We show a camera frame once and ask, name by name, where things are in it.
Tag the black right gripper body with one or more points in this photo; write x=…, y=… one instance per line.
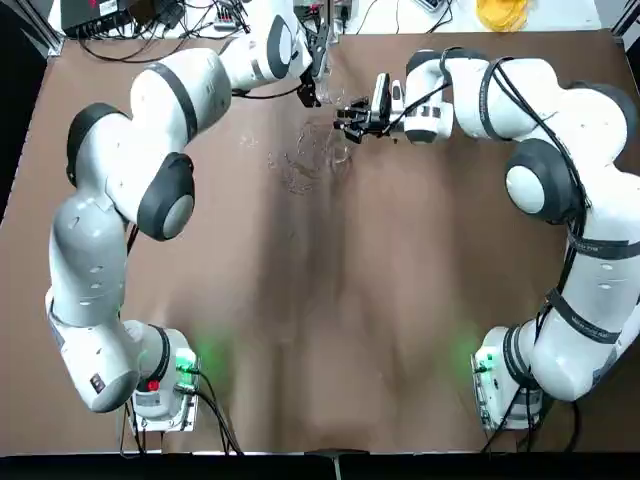
x=376, y=122

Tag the aluminium camera post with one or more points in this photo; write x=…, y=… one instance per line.
x=330, y=15

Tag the aluminium frame rail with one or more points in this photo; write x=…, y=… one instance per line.
x=625, y=17
x=47, y=30

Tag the yellow plastic basket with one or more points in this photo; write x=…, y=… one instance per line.
x=502, y=15

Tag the grey usb hub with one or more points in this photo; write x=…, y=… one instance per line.
x=225, y=15

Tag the grey button device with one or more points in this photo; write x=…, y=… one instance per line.
x=434, y=4

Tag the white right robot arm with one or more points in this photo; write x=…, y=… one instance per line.
x=600, y=310

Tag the glass beaker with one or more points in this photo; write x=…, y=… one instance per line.
x=334, y=96

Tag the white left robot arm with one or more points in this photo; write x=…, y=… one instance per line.
x=90, y=260

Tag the glass conical flask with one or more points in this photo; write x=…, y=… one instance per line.
x=341, y=156

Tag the black box red logo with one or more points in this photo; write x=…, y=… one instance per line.
x=95, y=17

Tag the black power adapter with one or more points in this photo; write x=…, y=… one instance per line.
x=160, y=12

